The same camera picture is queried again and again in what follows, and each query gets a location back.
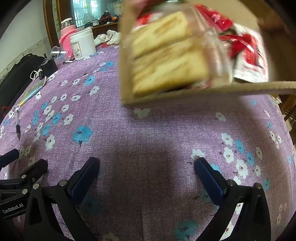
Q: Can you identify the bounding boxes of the glass window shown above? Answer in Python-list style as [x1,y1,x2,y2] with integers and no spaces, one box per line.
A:
[73,0,123,26]

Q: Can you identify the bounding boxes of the shallow cardboard box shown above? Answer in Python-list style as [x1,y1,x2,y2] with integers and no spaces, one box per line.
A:
[118,0,296,108]

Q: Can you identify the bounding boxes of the black bag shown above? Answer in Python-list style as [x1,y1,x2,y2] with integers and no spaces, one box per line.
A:
[0,53,47,112]

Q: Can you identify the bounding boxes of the clear plastic cup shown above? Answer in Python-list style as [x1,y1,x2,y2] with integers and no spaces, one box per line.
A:
[50,46,67,60]

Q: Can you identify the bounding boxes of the dark wooden chair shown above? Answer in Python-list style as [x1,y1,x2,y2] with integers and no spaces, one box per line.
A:
[276,94,296,131]

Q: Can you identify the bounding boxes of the pink knitted sleeve bottle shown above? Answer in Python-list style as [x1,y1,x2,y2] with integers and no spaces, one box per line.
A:
[59,18,78,58]

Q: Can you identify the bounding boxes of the yellow biscuit packet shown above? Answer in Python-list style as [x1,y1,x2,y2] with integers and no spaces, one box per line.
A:
[132,11,197,58]
[131,38,232,98]

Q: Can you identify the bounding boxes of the red snack packet with face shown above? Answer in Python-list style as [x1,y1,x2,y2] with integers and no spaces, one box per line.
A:
[194,5,234,31]

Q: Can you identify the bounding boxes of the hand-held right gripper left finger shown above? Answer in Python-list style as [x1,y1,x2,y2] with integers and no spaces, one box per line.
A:
[24,157,100,241]

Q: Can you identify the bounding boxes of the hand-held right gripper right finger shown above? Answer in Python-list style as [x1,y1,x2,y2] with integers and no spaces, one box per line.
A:
[194,157,271,241]

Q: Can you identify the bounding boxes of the white cloth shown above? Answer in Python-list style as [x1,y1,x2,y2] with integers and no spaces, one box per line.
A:
[94,30,122,47]

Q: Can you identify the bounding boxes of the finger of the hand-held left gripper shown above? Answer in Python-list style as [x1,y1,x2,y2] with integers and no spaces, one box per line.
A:
[0,149,20,168]
[0,159,48,193]

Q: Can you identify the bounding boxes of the black pouch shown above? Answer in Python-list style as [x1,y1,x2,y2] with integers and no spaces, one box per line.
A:
[38,59,58,77]

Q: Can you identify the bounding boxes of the white black pen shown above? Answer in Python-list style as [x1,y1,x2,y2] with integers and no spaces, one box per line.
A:
[14,105,21,141]

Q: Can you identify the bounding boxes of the purple floral tablecloth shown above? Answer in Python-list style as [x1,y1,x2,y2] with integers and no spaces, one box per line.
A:
[0,44,294,241]

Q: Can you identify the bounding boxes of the white plastic tub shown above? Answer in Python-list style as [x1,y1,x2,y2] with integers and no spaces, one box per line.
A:
[69,28,97,61]

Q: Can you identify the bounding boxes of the white red snack packet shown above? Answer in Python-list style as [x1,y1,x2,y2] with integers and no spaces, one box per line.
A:
[220,30,269,83]

